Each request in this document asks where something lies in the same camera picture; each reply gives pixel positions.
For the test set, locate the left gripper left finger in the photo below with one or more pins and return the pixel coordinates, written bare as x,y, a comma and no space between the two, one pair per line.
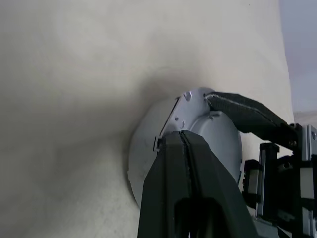
188,188

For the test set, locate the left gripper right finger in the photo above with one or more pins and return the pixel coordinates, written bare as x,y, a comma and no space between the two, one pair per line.
247,116

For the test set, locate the copper wound motor stator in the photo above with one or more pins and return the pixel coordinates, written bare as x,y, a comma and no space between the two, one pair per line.
213,129

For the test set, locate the grey motor end cap disc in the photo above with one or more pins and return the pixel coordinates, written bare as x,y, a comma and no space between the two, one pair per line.
143,148

